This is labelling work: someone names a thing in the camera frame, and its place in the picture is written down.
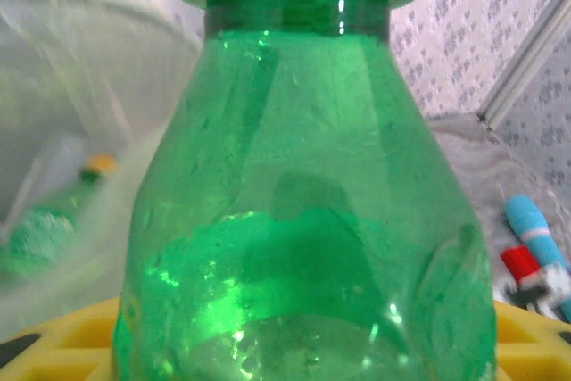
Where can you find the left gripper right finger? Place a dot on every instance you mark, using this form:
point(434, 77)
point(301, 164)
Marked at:
point(535, 350)

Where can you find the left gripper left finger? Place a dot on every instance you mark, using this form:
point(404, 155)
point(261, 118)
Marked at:
point(58, 350)

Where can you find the small green bottle yellow cap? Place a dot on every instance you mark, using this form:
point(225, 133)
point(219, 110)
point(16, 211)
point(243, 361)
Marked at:
point(35, 238)

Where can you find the crushed green bottle yellow cap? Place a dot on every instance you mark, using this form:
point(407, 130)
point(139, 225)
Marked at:
point(303, 131)

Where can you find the green plastic bin liner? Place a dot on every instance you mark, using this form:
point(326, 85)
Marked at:
point(53, 95)

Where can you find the small red item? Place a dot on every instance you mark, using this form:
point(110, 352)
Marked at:
point(519, 262)

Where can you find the light blue toy torch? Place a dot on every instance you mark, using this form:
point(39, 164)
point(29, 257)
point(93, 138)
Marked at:
point(531, 225)

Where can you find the aluminium frame post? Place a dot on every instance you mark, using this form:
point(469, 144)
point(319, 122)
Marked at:
point(522, 64)

